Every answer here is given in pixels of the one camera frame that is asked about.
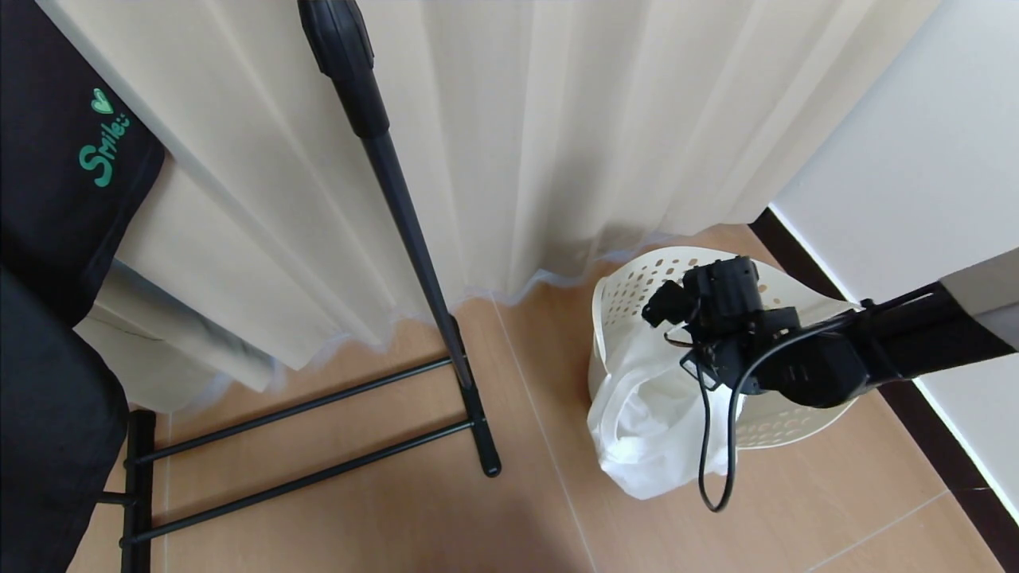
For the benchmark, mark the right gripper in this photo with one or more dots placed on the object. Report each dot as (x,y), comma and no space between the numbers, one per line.
(740,350)

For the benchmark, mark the white garment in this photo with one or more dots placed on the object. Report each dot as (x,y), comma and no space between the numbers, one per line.
(645,430)

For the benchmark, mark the black garment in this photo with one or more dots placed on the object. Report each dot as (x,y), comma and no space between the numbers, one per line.
(56,239)

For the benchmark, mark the white laundry basket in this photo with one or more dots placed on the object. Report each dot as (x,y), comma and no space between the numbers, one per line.
(637,278)

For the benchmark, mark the black clothes rack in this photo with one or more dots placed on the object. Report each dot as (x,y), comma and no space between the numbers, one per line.
(406,215)

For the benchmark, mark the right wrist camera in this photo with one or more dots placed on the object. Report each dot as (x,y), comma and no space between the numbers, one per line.
(724,286)

